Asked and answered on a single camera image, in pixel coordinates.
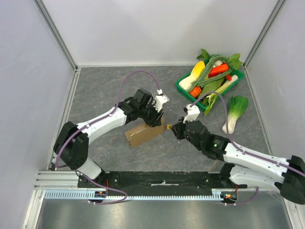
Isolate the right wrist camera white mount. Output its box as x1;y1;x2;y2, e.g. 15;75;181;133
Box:
183;104;200;124

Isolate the purple cable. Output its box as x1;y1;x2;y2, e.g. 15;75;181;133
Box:
55;70;162;206
190;91;305;206

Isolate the yellow napa cabbage toy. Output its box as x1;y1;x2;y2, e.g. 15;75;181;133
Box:
179;61;205;91

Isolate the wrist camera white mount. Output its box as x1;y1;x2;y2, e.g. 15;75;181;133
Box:
153;89;170;112
183;104;200;124

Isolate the white green leek toy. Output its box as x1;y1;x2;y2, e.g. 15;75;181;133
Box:
207;75;239;103

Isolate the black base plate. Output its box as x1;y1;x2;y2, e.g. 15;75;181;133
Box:
77;171;247;198

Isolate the green long beans toy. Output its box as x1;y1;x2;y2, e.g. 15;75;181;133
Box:
187;55;233;92

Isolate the grey slotted cable duct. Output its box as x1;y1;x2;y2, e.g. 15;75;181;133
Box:
44;190;232;201

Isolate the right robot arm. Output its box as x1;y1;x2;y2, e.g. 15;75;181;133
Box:
167;118;305;205

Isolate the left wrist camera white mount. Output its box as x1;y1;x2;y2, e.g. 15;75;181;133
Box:
153;89;170;112

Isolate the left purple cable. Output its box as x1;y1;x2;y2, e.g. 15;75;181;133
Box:
55;70;162;206

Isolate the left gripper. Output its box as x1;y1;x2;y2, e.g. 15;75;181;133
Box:
139;101;164;128

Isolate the small orange pumpkin toy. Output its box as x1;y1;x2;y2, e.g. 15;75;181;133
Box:
189;86;202;98

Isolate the green plastic tray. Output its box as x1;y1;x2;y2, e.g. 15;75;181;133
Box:
175;54;245;112

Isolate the bok choy toy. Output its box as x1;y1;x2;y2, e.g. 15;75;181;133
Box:
222;95;249;134

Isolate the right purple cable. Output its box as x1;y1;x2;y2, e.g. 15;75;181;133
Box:
190;91;305;206

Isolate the brown cardboard express box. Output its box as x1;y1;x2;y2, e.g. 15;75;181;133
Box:
125;117;165;148

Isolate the orange carrot toy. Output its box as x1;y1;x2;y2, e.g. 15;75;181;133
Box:
208;63;229;78

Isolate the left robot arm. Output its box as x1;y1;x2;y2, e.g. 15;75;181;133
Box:
53;88;169;187

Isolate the green leafy vegetable toy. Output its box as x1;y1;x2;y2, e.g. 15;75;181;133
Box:
198;78;224;115

